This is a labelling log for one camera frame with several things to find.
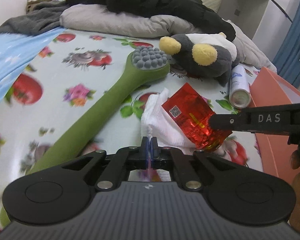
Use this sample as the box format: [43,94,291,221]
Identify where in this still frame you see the white tissue paper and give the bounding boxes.
[141,88,195,155]

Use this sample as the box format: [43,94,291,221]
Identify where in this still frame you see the red foil wrapper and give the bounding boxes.
[162,83,232,152]

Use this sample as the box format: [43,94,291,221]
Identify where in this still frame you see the pink cardboard box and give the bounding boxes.
[250,68,300,183]

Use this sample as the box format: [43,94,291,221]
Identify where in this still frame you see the blue curtain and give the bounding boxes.
[273,3,300,88]

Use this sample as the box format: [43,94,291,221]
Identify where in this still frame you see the white spray can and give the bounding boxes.
[229,64,251,109]

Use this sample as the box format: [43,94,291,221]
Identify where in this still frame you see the green massage hammer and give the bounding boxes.
[0,45,171,228]

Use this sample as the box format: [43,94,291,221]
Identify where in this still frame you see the grey penguin plush toy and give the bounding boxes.
[159,33,239,87]

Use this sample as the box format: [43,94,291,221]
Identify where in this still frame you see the grey wardrobe cabinet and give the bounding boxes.
[218,0,300,60]

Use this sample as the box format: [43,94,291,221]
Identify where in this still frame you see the grey duvet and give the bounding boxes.
[59,4,277,72]

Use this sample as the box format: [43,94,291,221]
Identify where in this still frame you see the light blue star sheet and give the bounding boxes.
[0,27,65,102]

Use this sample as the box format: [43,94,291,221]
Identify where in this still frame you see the black jacket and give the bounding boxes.
[65,0,236,41]

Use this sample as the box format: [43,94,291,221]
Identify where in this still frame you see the dark grey blanket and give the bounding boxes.
[0,1,69,36]

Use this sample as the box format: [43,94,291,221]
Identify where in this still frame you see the cardboard box nightstand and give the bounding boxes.
[25,0,52,14]

